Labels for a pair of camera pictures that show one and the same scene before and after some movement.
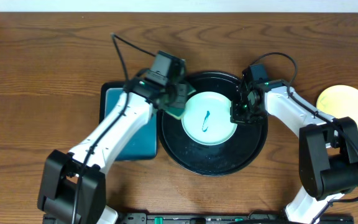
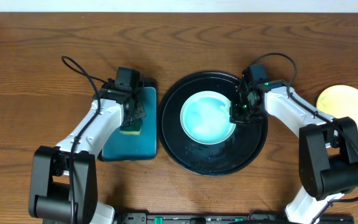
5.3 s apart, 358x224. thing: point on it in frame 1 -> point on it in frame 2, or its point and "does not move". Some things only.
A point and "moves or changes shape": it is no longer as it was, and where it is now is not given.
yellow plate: [340, 101] does not move
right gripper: [236, 117] does not move
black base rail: [211, 218] does not move
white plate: [206, 119] does not move
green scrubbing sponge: [183, 91] moves or changes shape
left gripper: [179, 95] -> [136, 111]
